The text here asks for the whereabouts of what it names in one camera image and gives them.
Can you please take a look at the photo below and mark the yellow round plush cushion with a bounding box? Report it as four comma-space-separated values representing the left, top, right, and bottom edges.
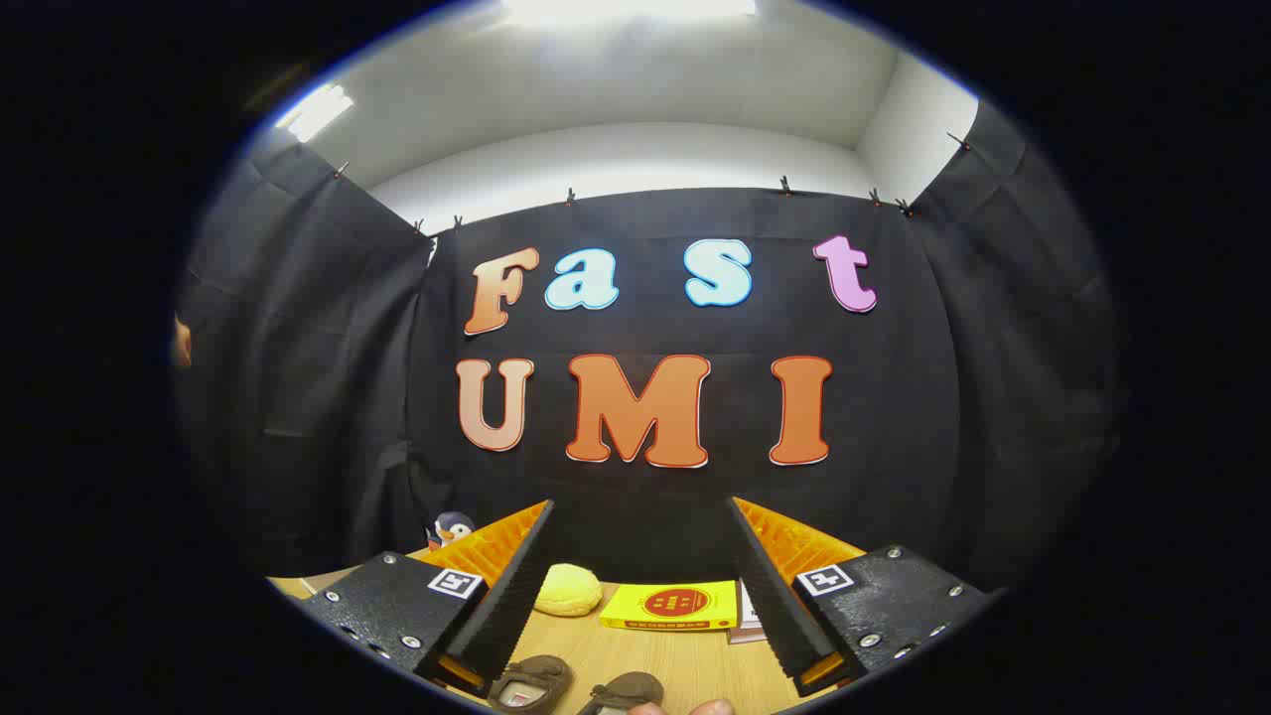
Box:
534, 563, 604, 618

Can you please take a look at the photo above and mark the yellow book with red circle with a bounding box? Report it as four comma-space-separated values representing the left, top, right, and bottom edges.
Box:
599, 581, 741, 633

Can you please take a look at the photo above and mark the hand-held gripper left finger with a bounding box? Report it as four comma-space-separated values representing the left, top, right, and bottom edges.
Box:
298, 500, 555, 698

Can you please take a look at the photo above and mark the ceiling light panel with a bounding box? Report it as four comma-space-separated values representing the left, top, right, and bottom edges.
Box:
501, 0, 758, 26
276, 84, 354, 143

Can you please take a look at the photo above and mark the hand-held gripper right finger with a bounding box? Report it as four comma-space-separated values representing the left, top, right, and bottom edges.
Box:
727, 497, 994, 698

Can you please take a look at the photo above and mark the brown fuzzy shoe with bow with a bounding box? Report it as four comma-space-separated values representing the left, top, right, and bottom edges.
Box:
579, 671, 664, 715
487, 654, 573, 714

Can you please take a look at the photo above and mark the penguin plush toy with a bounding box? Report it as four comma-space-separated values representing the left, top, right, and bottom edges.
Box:
425, 511, 478, 550

